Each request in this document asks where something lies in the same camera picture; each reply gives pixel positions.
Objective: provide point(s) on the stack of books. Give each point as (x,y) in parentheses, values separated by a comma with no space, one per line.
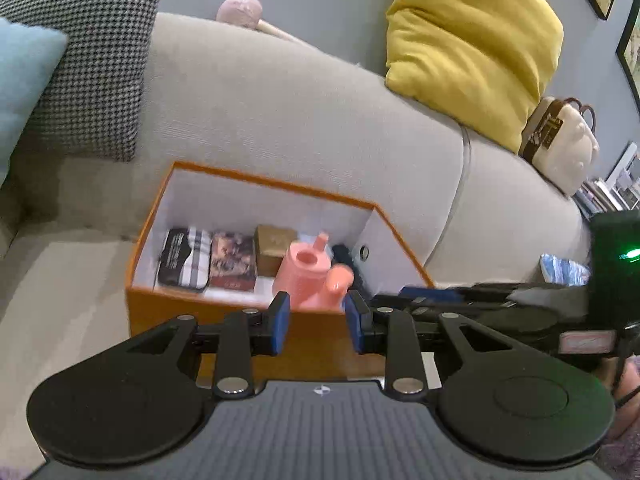
(620,180)

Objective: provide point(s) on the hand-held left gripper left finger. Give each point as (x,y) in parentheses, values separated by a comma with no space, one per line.
(280,322)

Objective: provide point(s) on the beige sofa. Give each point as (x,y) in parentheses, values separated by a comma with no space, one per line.
(300,120)

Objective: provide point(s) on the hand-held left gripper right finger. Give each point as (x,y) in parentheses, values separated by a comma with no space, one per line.
(352,325)

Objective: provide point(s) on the yellow pillow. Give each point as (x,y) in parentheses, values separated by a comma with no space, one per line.
(470,45)

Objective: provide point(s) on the orange cardboard box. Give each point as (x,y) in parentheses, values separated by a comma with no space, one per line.
(240,200)

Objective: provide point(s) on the small brown box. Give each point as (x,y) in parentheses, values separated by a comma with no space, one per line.
(272,245)

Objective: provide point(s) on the pink watering can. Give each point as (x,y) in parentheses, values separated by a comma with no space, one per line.
(302,275)

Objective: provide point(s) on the black plaid case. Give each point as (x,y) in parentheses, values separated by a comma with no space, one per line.
(192,260)

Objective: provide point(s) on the pink plush mallet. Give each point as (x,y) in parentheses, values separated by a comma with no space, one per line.
(240,9)

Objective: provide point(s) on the blue printed book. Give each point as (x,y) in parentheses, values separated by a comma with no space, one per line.
(565,269)

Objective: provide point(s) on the light blue pillow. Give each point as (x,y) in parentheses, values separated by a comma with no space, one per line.
(25,85)

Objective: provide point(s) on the houndstooth pillow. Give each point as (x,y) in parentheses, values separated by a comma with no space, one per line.
(100,35)

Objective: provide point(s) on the white handbag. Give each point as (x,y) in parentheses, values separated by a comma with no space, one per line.
(565,150)

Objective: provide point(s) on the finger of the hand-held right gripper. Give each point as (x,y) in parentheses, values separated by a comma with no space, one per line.
(420,293)
(450,314)

